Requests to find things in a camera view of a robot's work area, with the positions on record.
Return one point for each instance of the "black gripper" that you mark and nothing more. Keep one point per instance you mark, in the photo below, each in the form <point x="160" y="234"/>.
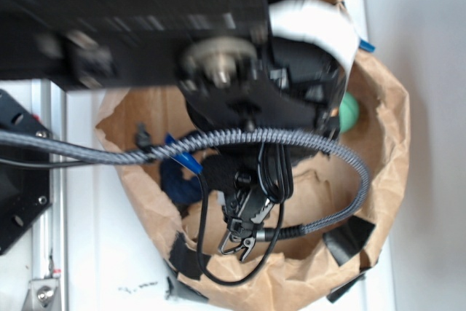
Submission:
<point x="251" y="183"/>

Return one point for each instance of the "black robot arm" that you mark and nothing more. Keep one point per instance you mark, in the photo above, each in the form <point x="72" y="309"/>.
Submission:
<point x="262" y="81"/>

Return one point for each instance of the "brown paper bag bin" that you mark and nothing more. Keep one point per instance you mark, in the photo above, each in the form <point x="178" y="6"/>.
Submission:
<point x="299" y="271"/>

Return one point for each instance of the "green rubber ball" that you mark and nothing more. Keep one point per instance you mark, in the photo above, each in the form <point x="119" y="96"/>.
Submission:
<point x="349" y="112"/>

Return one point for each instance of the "aluminium extrusion rail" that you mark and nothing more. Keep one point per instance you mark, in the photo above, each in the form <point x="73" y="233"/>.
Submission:
<point x="49" y="246"/>

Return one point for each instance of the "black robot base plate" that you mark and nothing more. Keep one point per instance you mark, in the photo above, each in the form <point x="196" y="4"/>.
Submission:
<point x="25" y="194"/>

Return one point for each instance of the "metal corner bracket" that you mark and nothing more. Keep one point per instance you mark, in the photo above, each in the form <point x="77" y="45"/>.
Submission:
<point x="43" y="295"/>

